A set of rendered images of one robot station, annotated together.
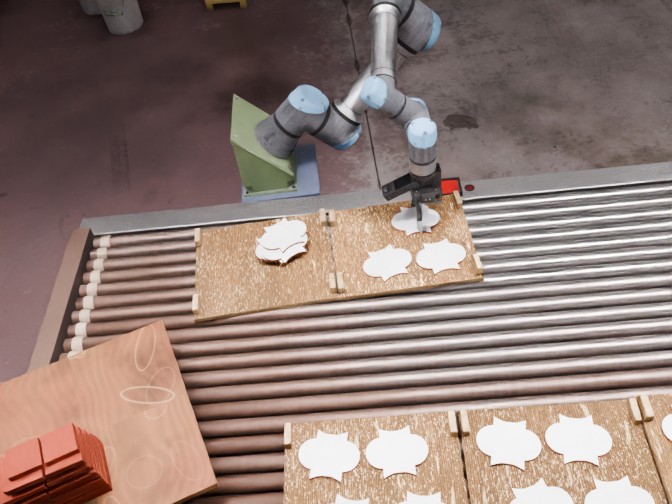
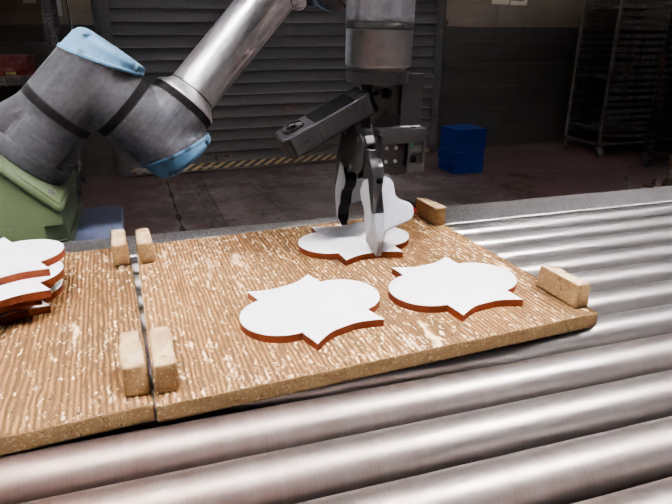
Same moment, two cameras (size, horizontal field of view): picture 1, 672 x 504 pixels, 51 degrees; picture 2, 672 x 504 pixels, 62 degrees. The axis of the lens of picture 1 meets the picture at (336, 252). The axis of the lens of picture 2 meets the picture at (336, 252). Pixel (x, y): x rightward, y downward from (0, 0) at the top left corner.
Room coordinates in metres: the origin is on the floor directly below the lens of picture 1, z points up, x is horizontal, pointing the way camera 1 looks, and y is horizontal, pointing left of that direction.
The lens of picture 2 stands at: (0.89, 0.02, 1.19)
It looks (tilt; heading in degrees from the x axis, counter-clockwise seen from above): 21 degrees down; 338
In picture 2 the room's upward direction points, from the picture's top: straight up
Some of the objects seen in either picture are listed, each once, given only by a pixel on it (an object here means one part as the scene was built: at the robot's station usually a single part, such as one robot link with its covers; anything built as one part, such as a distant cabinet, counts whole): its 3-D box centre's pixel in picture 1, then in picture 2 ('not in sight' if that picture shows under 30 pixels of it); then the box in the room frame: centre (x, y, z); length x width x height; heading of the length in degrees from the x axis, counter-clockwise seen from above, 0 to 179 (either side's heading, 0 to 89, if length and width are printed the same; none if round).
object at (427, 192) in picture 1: (425, 183); (380, 123); (1.49, -0.28, 1.09); 0.09 x 0.08 x 0.12; 89
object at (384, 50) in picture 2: (422, 162); (377, 51); (1.49, -0.28, 1.17); 0.08 x 0.08 x 0.05
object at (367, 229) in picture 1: (401, 244); (335, 280); (1.42, -0.20, 0.93); 0.41 x 0.35 x 0.02; 89
